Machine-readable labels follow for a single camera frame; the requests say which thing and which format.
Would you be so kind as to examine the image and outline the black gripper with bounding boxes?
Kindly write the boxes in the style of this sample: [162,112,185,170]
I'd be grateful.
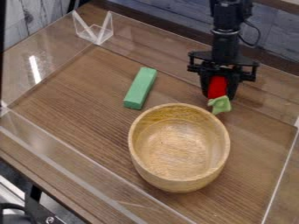
[187,51,259,100]

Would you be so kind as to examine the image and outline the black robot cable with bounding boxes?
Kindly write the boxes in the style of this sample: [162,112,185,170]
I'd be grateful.
[238,19,262,47]

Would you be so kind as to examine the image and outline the wooden bowl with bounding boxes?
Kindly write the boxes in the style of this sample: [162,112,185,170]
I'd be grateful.
[127,103,231,193]

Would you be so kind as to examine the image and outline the red plush fruit green stem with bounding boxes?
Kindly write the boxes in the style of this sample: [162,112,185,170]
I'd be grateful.
[209,76,231,115]

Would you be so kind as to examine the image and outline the clear acrylic corner bracket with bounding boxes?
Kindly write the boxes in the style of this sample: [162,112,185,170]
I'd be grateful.
[71,11,114,46]

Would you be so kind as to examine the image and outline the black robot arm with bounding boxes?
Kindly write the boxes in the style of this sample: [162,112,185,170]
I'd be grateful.
[187,0,259,100]

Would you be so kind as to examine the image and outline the black table leg frame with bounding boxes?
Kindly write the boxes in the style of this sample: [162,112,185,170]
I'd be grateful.
[0,183,69,224]

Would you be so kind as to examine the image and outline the black foreground post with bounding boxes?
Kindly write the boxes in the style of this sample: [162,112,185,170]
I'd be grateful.
[0,0,6,101]

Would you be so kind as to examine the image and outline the clear acrylic front wall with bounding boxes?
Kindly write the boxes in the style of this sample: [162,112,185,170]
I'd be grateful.
[0,108,195,224]

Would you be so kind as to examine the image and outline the green rectangular block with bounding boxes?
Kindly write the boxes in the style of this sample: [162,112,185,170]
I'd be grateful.
[125,67,157,109]

